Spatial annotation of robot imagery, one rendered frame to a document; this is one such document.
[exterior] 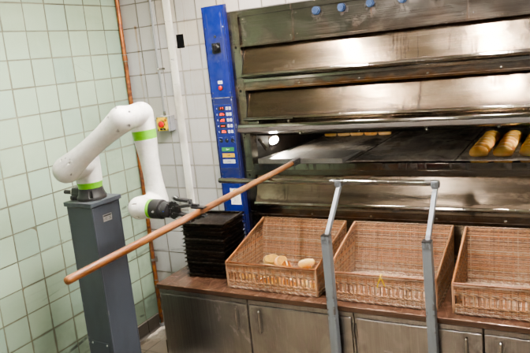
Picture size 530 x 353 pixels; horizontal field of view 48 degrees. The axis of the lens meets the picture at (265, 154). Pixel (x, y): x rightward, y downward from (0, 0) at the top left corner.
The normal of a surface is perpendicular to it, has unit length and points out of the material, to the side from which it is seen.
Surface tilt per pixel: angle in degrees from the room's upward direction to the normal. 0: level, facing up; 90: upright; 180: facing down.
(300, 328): 90
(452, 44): 69
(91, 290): 90
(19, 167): 90
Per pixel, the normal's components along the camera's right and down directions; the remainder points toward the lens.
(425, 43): -0.47, -0.15
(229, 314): -0.47, 0.19
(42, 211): 0.88, -0.01
